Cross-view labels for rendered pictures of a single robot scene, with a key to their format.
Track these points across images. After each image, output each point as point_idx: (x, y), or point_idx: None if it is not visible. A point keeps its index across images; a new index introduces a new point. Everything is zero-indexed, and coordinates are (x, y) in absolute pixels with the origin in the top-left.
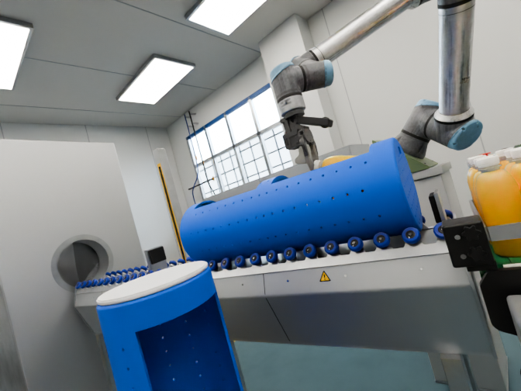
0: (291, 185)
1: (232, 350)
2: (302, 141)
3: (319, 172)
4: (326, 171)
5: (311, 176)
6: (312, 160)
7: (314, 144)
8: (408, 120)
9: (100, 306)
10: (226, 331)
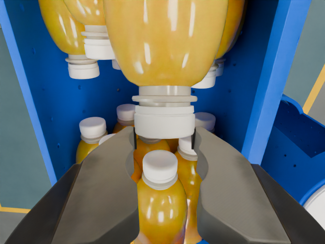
0: (262, 157)
1: (274, 126)
2: None
3: (288, 58)
4: (300, 22)
5: (279, 95)
6: (213, 142)
7: (59, 243)
8: None
9: None
10: (283, 134)
